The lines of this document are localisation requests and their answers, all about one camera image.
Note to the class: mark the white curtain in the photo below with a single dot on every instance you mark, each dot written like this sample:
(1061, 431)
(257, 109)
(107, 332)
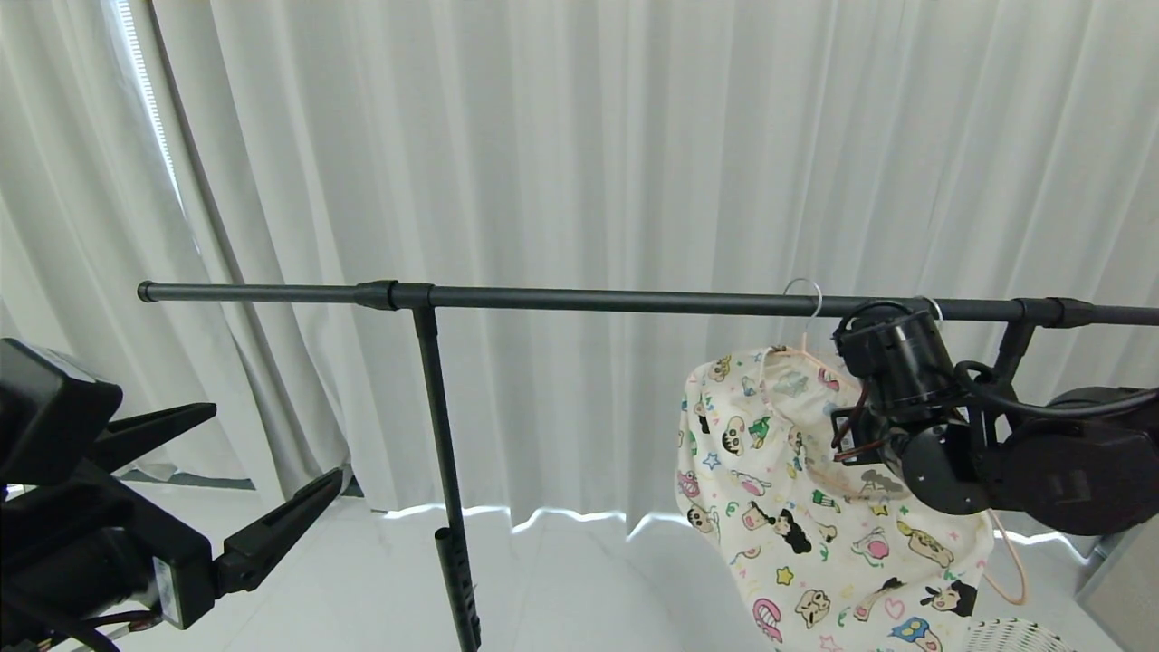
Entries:
(72, 181)
(589, 136)

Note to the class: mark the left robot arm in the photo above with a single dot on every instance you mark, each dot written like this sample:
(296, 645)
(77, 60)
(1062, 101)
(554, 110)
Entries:
(54, 634)

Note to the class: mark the cream printed garment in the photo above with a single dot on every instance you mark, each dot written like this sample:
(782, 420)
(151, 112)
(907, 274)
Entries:
(797, 543)

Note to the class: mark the black clothes rack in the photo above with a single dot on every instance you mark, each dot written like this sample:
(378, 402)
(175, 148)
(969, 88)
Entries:
(589, 299)

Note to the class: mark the white laundry basket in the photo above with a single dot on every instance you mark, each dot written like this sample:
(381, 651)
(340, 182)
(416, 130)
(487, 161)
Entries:
(1014, 637)

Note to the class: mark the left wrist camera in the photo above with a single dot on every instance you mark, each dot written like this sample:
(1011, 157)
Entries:
(50, 407)

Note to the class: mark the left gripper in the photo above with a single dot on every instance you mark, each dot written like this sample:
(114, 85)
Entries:
(90, 552)

